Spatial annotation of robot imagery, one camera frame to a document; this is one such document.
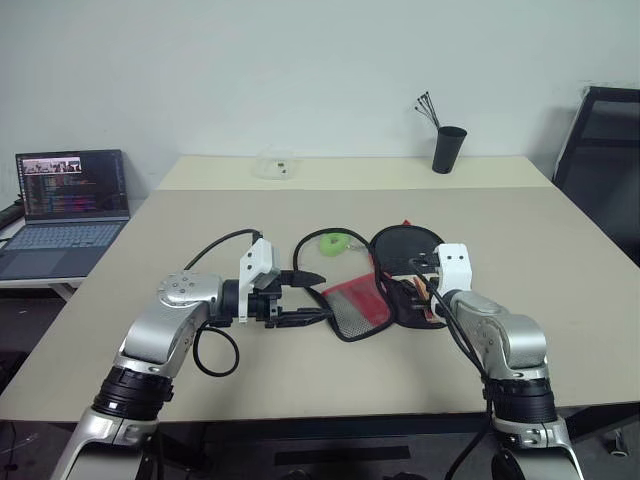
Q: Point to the black bar-shaped device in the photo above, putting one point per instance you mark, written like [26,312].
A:
[7,215]

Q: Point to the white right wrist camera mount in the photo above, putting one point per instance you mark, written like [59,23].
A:
[456,267]

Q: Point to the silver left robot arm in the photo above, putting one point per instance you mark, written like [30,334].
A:
[170,320]

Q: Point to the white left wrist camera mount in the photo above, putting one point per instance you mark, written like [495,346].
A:
[260,262]

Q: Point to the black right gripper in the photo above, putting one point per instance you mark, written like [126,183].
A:
[424,261]

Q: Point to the clear plastic container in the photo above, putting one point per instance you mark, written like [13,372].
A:
[277,166]

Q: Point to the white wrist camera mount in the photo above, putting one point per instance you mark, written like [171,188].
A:
[456,267]
[260,262]

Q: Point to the black plastic cup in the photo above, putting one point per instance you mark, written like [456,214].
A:
[449,150]

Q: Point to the black mesh office chair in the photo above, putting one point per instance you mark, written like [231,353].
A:
[600,145]

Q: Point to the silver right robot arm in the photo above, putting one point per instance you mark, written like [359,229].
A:
[515,340]

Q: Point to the green tape roll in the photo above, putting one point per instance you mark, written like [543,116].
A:
[332,245]

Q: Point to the open grey laptop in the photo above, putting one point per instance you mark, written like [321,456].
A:
[65,210]

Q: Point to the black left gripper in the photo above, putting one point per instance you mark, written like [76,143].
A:
[264,305]

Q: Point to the red black mesh paddle case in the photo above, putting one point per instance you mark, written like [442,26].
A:
[355,305]

